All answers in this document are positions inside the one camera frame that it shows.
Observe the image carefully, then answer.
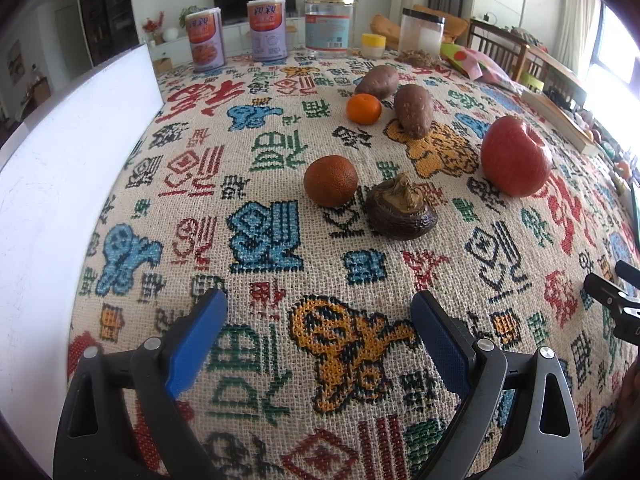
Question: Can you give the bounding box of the purple label tin can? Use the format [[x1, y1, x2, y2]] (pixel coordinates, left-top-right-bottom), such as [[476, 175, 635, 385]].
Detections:
[[246, 0, 289, 63]]

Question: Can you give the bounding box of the purple sweet potato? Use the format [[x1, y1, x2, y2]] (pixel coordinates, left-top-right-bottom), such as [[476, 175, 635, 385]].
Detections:
[[354, 64, 401, 100], [393, 84, 435, 140]]

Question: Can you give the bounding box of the reddish brown orange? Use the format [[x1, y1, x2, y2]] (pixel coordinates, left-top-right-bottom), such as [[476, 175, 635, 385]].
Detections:
[[303, 155, 359, 209]]

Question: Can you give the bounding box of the white curtain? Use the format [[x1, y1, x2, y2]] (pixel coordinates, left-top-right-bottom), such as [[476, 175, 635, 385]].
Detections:
[[555, 0, 603, 81]]

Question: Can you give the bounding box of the white board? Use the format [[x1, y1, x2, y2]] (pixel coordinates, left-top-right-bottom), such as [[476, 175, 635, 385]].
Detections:
[[0, 42, 163, 466]]

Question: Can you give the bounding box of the window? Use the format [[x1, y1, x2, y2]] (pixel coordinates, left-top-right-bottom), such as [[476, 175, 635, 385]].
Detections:
[[587, 0, 640, 106]]

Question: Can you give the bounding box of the clear glass jar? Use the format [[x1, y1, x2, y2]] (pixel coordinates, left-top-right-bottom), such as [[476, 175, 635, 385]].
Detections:
[[302, 0, 356, 58]]

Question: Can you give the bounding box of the orange label tin can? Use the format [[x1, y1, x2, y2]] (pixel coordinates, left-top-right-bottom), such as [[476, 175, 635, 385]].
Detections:
[[185, 6, 227, 73]]

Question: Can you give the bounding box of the printed woven tablecloth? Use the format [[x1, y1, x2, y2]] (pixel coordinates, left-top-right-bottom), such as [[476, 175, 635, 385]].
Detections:
[[67, 52, 640, 480]]

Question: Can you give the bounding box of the cluster of bottles and jars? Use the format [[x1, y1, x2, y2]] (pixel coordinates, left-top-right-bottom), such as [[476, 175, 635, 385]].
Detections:
[[575, 105, 640, 181]]

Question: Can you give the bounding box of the pile of brown dried bits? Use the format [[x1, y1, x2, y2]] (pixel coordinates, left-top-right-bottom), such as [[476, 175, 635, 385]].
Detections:
[[395, 49, 446, 67]]

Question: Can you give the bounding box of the small yellow cup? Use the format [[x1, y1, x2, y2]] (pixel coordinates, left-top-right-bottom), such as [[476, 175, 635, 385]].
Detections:
[[361, 33, 387, 58]]

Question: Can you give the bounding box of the orange cover book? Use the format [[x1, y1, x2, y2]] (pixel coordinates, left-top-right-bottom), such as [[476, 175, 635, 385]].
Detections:
[[520, 87, 603, 156]]

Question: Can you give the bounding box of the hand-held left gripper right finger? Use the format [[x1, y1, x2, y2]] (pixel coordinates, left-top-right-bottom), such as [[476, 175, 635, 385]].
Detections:
[[410, 290, 586, 480]]

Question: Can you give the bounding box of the orange lounge chair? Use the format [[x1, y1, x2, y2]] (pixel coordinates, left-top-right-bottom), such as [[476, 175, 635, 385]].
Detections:
[[370, 5, 471, 43]]

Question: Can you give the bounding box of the black lid plastic jar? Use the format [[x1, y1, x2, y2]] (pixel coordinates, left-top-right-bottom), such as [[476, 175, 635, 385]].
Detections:
[[398, 8, 446, 58]]

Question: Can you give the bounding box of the dark brown wrinkled fruit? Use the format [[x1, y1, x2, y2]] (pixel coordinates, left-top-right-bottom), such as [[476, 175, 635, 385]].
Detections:
[[364, 172, 438, 240]]

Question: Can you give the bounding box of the pink snack bag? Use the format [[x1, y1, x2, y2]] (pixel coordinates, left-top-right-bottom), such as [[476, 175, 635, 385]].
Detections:
[[440, 42, 523, 86]]

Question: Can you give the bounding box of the small orange tangerine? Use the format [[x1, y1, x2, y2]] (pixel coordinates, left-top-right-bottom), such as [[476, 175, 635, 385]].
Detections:
[[346, 93, 383, 126]]

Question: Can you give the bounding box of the red apple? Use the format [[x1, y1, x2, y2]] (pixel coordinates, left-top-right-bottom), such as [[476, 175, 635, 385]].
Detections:
[[480, 115, 553, 198]]

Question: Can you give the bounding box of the framed wall picture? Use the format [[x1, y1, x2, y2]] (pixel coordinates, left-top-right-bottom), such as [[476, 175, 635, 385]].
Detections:
[[6, 40, 26, 86]]

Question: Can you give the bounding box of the red flower vase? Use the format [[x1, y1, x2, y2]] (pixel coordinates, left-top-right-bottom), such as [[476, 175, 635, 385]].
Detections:
[[142, 11, 166, 46]]

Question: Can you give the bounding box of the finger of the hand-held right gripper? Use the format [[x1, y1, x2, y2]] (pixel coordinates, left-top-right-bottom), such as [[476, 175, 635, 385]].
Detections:
[[584, 272, 640, 309], [616, 260, 640, 288]]

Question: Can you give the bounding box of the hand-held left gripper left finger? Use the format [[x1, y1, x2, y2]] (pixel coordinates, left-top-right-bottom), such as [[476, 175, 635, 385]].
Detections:
[[52, 287, 229, 480]]

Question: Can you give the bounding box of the wooden chair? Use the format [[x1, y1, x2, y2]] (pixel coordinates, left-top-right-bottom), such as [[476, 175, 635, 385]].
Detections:
[[467, 17, 531, 81], [520, 45, 588, 111]]

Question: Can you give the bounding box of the black tall cabinet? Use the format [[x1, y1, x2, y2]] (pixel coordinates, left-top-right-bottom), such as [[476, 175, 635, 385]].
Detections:
[[75, 0, 138, 68]]

